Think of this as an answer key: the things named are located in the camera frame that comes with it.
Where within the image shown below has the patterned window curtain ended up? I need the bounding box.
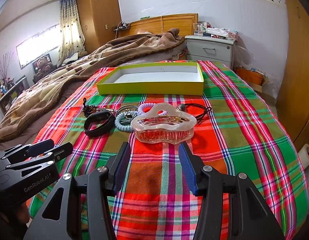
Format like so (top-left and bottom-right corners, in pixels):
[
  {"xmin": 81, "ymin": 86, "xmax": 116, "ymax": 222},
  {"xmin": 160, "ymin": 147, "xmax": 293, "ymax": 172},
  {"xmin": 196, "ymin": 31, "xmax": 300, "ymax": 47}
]
[{"xmin": 58, "ymin": 0, "xmax": 86, "ymax": 66}]

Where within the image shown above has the rose gold hair clip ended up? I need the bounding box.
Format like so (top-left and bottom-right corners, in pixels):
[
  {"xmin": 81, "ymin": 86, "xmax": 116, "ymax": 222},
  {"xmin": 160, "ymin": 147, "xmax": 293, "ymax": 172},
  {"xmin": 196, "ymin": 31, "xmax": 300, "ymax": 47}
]
[{"xmin": 96, "ymin": 107, "xmax": 117, "ymax": 115}]

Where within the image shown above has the translucent pink hair claw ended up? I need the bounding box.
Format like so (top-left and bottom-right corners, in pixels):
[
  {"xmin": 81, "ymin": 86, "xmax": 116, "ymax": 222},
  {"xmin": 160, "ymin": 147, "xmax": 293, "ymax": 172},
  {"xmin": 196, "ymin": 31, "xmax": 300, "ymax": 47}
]
[{"xmin": 131, "ymin": 102, "xmax": 197, "ymax": 145}]

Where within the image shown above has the plaid red green cloth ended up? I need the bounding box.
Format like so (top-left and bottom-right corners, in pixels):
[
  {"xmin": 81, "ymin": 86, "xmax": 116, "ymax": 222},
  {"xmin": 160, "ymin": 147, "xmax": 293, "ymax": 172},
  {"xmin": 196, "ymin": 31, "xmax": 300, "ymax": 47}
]
[{"xmin": 27, "ymin": 60, "xmax": 309, "ymax": 240}]

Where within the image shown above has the grey bedside drawer cabinet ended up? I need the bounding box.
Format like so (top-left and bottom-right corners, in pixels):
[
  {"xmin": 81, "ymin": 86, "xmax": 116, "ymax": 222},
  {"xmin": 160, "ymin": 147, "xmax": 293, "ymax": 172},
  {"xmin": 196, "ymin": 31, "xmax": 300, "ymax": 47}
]
[{"xmin": 185, "ymin": 35, "xmax": 236, "ymax": 69}]

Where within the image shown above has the black hair tie with charm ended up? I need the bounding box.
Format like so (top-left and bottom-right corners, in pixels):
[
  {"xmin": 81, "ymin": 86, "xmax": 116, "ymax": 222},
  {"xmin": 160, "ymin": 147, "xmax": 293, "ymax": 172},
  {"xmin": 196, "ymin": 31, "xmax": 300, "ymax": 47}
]
[{"xmin": 178, "ymin": 102, "xmax": 213, "ymax": 125}]

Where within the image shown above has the brown patterned blanket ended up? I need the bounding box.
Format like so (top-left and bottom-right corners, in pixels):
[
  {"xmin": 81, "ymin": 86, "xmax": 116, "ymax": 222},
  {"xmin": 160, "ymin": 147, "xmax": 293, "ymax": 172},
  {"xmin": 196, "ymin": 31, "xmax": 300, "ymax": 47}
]
[{"xmin": 0, "ymin": 28, "xmax": 185, "ymax": 142}]

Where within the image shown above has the wooden closet door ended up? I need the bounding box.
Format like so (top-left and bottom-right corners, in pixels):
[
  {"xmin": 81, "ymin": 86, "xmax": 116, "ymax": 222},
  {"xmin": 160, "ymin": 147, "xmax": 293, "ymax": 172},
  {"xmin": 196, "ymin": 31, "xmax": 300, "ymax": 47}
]
[{"xmin": 276, "ymin": 0, "xmax": 309, "ymax": 150}]

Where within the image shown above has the teddy bear picture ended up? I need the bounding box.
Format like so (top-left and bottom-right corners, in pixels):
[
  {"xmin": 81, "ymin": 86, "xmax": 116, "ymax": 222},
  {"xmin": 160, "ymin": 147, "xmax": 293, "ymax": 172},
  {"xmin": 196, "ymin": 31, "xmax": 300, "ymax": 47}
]
[{"xmin": 32, "ymin": 54, "xmax": 56, "ymax": 83}]

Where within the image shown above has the light blue spiral hair tie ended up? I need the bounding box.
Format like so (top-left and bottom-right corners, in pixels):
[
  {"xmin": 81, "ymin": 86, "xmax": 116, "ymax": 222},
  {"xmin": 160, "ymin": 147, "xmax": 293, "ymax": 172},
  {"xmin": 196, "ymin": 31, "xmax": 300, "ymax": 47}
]
[{"xmin": 114, "ymin": 110, "xmax": 139, "ymax": 133}]

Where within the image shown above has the dark beaded hair accessory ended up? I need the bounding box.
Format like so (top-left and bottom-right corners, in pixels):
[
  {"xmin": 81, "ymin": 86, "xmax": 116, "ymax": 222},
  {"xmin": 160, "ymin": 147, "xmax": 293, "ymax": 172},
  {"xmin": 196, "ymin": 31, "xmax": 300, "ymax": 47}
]
[{"xmin": 83, "ymin": 98, "xmax": 99, "ymax": 118}]

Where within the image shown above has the purple spiral hair tie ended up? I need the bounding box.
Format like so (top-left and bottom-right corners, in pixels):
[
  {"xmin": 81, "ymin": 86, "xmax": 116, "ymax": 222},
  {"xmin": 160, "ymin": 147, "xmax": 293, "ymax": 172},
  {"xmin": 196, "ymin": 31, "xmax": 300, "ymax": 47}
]
[{"xmin": 137, "ymin": 102, "xmax": 168, "ymax": 117}]

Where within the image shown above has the clutter on bedside cabinet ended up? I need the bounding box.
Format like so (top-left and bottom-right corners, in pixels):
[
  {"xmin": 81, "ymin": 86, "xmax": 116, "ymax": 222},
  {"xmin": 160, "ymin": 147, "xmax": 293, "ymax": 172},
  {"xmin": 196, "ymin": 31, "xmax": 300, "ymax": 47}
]
[{"xmin": 202, "ymin": 22, "xmax": 239, "ymax": 41}]

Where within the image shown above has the wooden headboard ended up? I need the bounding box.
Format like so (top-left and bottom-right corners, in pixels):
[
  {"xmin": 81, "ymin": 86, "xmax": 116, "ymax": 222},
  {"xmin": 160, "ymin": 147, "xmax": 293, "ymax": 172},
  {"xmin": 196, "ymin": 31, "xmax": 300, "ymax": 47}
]
[{"xmin": 117, "ymin": 13, "xmax": 198, "ymax": 37}]

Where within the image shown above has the dried branch decoration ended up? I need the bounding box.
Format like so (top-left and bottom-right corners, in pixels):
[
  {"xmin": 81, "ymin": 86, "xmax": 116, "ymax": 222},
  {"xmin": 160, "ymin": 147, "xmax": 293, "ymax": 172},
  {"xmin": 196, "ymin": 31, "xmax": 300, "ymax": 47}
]
[{"xmin": 0, "ymin": 51, "xmax": 14, "ymax": 79}]

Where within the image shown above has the yellow-green shallow box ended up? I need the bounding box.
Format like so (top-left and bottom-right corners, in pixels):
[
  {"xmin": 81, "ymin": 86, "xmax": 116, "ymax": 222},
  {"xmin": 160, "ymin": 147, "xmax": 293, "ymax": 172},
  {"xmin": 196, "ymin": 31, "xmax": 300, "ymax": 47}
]
[{"xmin": 97, "ymin": 62, "xmax": 204, "ymax": 96}]

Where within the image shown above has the tall wooden wardrobe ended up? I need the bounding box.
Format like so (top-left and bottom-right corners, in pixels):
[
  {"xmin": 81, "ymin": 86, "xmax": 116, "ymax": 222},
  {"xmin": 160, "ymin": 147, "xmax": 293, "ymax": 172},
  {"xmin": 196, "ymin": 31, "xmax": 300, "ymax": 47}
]
[{"xmin": 76, "ymin": 0, "xmax": 122, "ymax": 53}]

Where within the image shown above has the power strip on headboard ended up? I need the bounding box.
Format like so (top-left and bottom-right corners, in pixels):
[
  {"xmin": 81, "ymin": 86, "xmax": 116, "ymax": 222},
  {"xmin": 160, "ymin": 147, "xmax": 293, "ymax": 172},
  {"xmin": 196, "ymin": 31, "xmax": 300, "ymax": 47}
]
[{"xmin": 112, "ymin": 22, "xmax": 131, "ymax": 32}]

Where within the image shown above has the clear glass cup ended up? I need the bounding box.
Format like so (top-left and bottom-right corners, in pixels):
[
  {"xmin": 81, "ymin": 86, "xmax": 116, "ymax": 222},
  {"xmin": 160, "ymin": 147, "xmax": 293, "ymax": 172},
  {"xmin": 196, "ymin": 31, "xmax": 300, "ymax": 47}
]
[{"xmin": 192, "ymin": 23, "xmax": 203, "ymax": 36}]

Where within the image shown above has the orange storage box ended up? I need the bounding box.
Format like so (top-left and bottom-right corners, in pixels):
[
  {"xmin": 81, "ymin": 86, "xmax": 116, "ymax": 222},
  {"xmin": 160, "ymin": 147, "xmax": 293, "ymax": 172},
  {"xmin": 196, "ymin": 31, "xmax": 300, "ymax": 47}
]
[{"xmin": 235, "ymin": 67, "xmax": 264, "ymax": 85}]

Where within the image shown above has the side shelf with items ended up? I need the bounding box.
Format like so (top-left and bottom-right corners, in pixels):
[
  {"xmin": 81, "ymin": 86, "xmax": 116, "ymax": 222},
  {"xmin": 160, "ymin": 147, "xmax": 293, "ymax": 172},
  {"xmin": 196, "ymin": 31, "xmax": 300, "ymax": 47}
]
[{"xmin": 0, "ymin": 75, "xmax": 29, "ymax": 115}]

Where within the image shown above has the black fitness band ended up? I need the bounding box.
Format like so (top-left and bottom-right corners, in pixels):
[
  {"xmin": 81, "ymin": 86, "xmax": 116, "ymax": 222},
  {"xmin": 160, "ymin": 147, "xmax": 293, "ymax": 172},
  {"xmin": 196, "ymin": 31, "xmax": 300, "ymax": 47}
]
[{"xmin": 84, "ymin": 110, "xmax": 115, "ymax": 138}]

